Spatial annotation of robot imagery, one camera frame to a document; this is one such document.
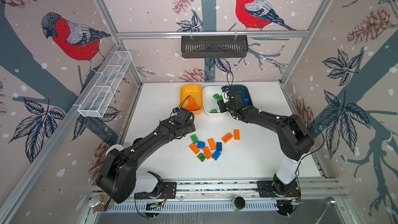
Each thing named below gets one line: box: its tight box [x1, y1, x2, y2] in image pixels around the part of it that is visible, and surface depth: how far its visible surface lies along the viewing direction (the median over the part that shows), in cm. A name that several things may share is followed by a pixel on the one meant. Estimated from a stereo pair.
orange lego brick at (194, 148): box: [188, 143, 201, 155], surface depth 89 cm
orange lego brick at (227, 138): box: [221, 132, 234, 144], surface depth 92 cm
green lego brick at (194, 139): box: [190, 134, 199, 145], surface depth 92 cm
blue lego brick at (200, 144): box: [196, 141, 206, 149], surface depth 89 cm
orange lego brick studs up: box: [208, 137, 217, 151], surface depth 89 cm
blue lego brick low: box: [211, 150, 222, 161], surface depth 85 cm
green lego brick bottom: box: [196, 152, 207, 163], surface depth 84 cm
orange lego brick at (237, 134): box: [233, 129, 240, 140], surface depth 94 cm
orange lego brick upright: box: [203, 146, 213, 160], surface depth 87 cm
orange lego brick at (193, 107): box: [186, 102, 201, 111], surface depth 108 cm
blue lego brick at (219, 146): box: [216, 142, 223, 152], surface depth 89 cm
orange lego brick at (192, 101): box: [188, 94, 197, 107], surface depth 109 cm
